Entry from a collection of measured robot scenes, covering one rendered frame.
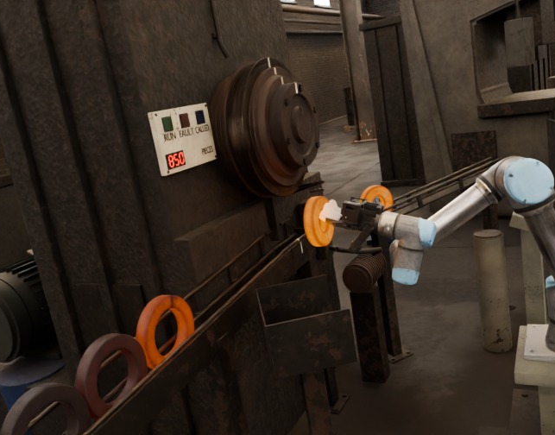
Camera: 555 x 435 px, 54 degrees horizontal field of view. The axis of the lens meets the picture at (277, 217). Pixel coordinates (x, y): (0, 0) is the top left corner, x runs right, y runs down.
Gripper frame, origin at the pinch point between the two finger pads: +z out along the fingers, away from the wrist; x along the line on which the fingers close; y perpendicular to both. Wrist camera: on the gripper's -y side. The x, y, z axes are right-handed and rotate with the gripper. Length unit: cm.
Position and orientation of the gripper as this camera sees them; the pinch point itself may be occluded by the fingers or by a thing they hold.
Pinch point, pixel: (318, 215)
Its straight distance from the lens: 169.5
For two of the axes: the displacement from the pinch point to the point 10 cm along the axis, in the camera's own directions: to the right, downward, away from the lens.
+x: -4.6, 3.0, -8.4
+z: -8.9, -2.1, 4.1
